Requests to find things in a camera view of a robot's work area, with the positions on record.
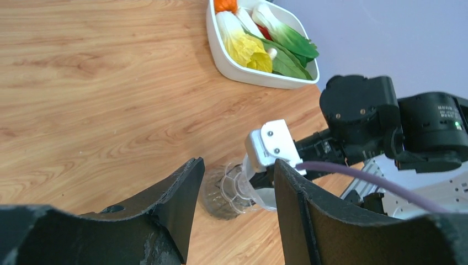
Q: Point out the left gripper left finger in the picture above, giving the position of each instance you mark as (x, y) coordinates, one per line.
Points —
(151, 227)

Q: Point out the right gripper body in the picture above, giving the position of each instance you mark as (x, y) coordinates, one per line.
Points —
(320, 146)

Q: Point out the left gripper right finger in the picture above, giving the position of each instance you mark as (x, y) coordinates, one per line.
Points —
(317, 227)

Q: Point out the clear glass dripper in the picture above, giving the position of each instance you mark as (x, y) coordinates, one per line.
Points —
(236, 188)

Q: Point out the white paper coffee filter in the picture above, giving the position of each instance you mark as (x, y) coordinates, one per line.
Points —
(265, 198)

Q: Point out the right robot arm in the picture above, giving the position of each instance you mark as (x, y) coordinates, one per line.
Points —
(423, 133)

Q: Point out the glass coffee server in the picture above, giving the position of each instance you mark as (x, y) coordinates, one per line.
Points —
(210, 195)

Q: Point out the green toy leek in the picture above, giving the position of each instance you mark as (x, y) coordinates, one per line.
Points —
(285, 63)

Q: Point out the beige toy mushroom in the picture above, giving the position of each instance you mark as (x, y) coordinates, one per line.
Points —
(272, 52)

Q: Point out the white vegetable tray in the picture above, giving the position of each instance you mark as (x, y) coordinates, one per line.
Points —
(234, 71)

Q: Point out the yellow toy cabbage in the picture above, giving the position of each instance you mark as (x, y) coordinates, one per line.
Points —
(246, 50)

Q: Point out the green toy bok choy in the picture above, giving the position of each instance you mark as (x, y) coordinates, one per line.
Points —
(301, 47)

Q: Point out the red toy pepper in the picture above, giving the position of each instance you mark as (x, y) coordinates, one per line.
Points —
(264, 32)

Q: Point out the orange toy pumpkin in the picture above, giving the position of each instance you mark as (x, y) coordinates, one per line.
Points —
(225, 6)

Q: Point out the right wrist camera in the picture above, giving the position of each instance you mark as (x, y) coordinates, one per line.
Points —
(265, 145)

